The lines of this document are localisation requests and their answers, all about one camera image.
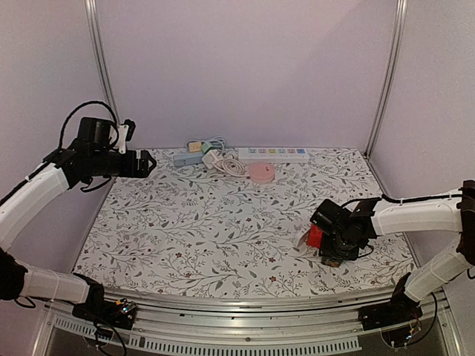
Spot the green beige socket adapter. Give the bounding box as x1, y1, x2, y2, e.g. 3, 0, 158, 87
186, 136, 226, 154

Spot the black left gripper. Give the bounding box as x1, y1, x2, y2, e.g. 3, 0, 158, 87
91, 149, 157, 178

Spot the aluminium front rail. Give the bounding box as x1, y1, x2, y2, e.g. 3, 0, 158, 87
33, 288, 463, 355

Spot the floral table cloth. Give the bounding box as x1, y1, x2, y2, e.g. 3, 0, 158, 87
74, 148, 416, 299

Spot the aluminium corner post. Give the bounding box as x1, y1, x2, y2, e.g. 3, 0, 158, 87
364, 0, 408, 160
84, 0, 122, 123

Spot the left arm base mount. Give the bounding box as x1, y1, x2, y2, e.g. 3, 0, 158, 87
72, 273, 137, 330

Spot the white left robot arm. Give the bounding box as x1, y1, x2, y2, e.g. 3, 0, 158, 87
1, 113, 157, 322

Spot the white colourful power strip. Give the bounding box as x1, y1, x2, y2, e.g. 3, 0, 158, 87
237, 148, 309, 164

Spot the pink round cable reel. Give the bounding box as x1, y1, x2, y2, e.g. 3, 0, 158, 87
248, 162, 275, 184

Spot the white coiled cable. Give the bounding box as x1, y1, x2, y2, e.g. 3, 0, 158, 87
215, 149, 247, 177

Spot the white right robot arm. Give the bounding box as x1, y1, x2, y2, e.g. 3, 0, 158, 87
310, 179, 474, 323

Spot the left aluminium corner post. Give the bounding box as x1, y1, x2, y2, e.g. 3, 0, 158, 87
84, 0, 122, 123

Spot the red cube socket adapter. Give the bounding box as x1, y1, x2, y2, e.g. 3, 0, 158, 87
306, 225, 324, 248

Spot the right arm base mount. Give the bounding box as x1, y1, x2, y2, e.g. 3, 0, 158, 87
358, 273, 422, 331

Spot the blue power strip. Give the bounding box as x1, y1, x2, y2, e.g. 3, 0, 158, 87
173, 152, 203, 167

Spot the right aluminium corner post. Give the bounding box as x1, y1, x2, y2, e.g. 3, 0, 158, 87
364, 0, 408, 160

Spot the white plug block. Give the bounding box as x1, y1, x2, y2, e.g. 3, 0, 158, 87
202, 149, 222, 169

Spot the dark green cube socket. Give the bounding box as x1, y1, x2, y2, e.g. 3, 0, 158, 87
318, 240, 359, 268

